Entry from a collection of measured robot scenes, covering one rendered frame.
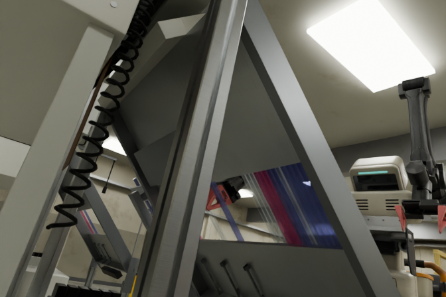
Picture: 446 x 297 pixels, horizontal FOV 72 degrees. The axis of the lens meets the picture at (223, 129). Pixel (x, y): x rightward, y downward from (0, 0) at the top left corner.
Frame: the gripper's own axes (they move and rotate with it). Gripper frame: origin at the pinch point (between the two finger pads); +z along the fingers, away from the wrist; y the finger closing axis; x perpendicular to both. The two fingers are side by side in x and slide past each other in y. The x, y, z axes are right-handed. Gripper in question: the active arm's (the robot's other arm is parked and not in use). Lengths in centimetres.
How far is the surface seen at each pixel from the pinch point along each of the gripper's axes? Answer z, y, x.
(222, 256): 4.3, 0.0, 14.2
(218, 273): 4.9, -7.0, 20.9
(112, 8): 23, 48, -42
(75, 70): 31, 47, -37
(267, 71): 5, 48, -26
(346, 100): -307, -120, 58
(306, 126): 3, 48, -15
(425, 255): -679, -339, 633
